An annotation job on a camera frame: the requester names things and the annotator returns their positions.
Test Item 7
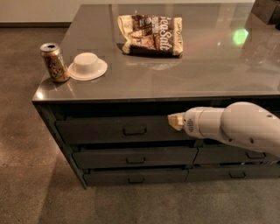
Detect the dark grey drawer cabinet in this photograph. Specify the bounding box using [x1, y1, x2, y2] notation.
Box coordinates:
[32, 3, 280, 186]

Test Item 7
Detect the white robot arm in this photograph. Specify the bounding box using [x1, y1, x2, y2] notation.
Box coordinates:
[168, 102, 280, 157]

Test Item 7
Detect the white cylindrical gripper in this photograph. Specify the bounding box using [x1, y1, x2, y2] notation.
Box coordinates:
[168, 107, 224, 140]

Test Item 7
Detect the brown sea salt snack bag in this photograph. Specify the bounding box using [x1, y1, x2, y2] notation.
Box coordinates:
[117, 15, 183, 57]

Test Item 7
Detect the gold soda can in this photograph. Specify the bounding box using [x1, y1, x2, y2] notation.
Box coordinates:
[40, 43, 69, 83]

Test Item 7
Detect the white upturned plastic bowl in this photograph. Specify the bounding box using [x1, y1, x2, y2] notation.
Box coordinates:
[68, 52, 108, 81]

